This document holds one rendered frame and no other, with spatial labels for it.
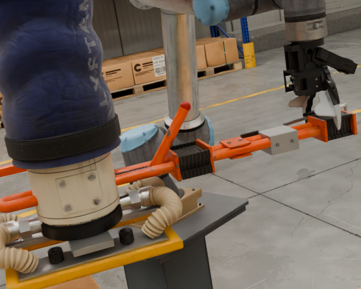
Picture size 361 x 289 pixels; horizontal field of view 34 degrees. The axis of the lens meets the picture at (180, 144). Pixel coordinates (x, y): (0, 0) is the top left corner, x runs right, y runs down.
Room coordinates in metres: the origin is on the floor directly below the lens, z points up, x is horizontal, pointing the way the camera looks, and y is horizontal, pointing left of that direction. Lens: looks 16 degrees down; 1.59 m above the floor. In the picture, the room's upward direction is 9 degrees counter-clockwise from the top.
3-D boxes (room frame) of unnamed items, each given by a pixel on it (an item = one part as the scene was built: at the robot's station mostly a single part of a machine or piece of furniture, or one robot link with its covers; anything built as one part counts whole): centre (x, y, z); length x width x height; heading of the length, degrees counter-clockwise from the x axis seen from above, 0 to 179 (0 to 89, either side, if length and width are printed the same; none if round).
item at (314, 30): (1.34, -0.32, 1.43); 0.10 x 0.09 x 0.05; 16
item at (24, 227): (1.17, 0.23, 1.14); 0.34 x 0.25 x 0.06; 106
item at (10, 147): (1.17, 0.23, 1.32); 0.23 x 0.23 x 0.04
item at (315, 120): (1.33, -0.35, 1.21); 0.08 x 0.07 x 0.05; 106
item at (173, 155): (1.24, -0.01, 1.21); 0.10 x 0.08 x 0.06; 16
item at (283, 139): (1.29, -0.22, 1.20); 0.07 x 0.07 x 0.04; 16
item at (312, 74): (1.34, -0.31, 1.35); 0.09 x 0.08 x 0.12; 106
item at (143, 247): (1.08, 0.20, 1.10); 0.34 x 0.10 x 0.05; 106
